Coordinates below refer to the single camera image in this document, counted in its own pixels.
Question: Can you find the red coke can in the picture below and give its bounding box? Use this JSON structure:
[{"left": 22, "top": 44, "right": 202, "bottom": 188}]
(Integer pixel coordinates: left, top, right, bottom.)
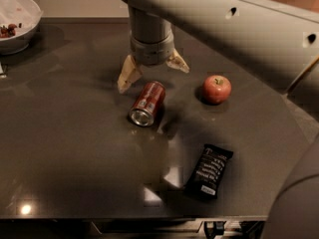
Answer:
[{"left": 129, "top": 81, "right": 165, "bottom": 126}]

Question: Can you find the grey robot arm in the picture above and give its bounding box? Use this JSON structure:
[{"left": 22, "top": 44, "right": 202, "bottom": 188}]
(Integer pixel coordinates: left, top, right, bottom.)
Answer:
[{"left": 122, "top": 0, "right": 319, "bottom": 239}]

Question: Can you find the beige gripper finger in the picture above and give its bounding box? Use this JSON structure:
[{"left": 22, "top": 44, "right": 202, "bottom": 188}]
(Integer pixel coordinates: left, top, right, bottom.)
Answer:
[
  {"left": 118, "top": 55, "right": 143, "bottom": 94},
  {"left": 165, "top": 50, "right": 190, "bottom": 74}
]

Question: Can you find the black snack bar wrapper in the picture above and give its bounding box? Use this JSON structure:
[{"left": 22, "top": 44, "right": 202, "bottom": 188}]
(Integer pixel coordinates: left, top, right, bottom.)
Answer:
[{"left": 184, "top": 143, "right": 233, "bottom": 198}]

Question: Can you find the red fruit in bowl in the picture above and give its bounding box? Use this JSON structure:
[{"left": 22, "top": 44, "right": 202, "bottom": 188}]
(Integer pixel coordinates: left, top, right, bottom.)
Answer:
[{"left": 0, "top": 23, "right": 22, "bottom": 38}]

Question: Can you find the white bowl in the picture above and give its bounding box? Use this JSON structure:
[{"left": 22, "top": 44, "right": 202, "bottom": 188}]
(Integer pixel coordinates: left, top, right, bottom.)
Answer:
[{"left": 0, "top": 0, "right": 43, "bottom": 55}]

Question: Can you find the red apple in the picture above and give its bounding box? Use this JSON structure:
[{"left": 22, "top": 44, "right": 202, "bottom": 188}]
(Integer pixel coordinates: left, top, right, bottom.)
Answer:
[{"left": 202, "top": 75, "right": 231, "bottom": 105}]

